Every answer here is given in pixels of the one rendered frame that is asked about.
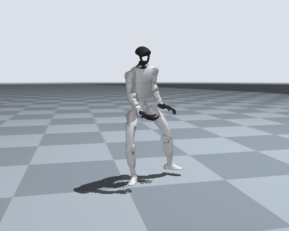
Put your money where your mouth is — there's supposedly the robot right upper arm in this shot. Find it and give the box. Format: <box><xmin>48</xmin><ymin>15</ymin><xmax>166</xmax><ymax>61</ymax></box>
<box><xmin>124</xmin><ymin>70</ymin><xmax>136</xmax><ymax>98</ymax></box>

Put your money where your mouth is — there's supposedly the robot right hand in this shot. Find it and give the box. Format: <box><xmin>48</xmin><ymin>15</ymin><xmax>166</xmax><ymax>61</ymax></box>
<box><xmin>139</xmin><ymin>111</ymin><xmax>159</xmax><ymax>121</ymax></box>

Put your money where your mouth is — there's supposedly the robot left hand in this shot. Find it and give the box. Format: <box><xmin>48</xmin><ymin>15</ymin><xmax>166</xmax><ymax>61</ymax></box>
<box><xmin>158</xmin><ymin>103</ymin><xmax>176</xmax><ymax>114</ymax></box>

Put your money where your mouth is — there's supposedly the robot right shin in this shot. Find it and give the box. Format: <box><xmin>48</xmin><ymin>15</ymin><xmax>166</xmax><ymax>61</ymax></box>
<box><xmin>126</xmin><ymin>148</ymin><xmax>136</xmax><ymax>177</ymax></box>

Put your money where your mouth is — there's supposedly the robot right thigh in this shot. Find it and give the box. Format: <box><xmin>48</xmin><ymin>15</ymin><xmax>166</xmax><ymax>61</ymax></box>
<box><xmin>125</xmin><ymin>109</ymin><xmax>138</xmax><ymax>153</ymax></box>

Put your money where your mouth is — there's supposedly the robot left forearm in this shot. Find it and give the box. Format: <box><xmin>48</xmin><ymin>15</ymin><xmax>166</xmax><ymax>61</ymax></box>
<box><xmin>153</xmin><ymin>90</ymin><xmax>163</xmax><ymax>109</ymax></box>

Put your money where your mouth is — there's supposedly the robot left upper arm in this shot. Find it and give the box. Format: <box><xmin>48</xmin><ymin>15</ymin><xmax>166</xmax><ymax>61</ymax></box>
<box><xmin>151</xmin><ymin>65</ymin><xmax>158</xmax><ymax>92</ymax></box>

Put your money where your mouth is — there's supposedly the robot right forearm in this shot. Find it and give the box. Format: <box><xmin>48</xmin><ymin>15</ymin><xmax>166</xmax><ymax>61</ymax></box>
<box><xmin>127</xmin><ymin>92</ymin><xmax>142</xmax><ymax>117</ymax></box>

